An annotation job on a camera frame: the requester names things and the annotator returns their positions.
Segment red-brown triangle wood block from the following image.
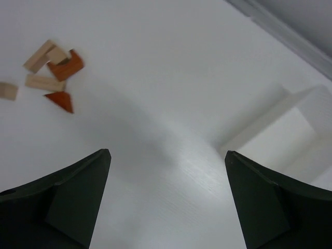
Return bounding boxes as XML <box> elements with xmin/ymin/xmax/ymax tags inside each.
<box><xmin>44</xmin><ymin>91</ymin><xmax>74</xmax><ymax>114</ymax></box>

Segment long light wood block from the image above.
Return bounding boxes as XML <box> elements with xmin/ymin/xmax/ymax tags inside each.
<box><xmin>23</xmin><ymin>39</ymin><xmax>56</xmax><ymax>74</ymax></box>

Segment white perforated box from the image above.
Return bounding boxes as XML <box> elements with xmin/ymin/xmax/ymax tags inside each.
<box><xmin>220</xmin><ymin>86</ymin><xmax>331</xmax><ymax>183</ymax></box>

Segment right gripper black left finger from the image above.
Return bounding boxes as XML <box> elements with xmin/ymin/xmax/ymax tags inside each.
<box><xmin>1</xmin><ymin>149</ymin><xmax>112</xmax><ymax>248</ymax></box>

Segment engraved light wood block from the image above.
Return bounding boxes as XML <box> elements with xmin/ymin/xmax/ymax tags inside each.
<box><xmin>25</xmin><ymin>74</ymin><xmax>66</xmax><ymax>92</ymax></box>

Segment short light wood block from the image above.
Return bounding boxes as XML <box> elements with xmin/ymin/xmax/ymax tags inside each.
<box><xmin>46</xmin><ymin>46</ymin><xmax>69</xmax><ymax>65</ymax></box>

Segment aluminium table frame rail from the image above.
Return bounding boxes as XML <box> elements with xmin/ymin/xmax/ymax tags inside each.
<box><xmin>229</xmin><ymin>0</ymin><xmax>331</xmax><ymax>79</ymax></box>

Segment small light wood cube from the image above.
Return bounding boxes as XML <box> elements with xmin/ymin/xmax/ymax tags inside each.
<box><xmin>0</xmin><ymin>82</ymin><xmax>19</xmax><ymax>101</ymax></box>

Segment red-brown arch wood block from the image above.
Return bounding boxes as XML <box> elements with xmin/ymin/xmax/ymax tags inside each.
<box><xmin>46</xmin><ymin>49</ymin><xmax>85</xmax><ymax>81</ymax></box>

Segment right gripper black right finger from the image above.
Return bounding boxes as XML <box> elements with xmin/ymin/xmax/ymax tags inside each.
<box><xmin>225</xmin><ymin>151</ymin><xmax>331</xmax><ymax>248</ymax></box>

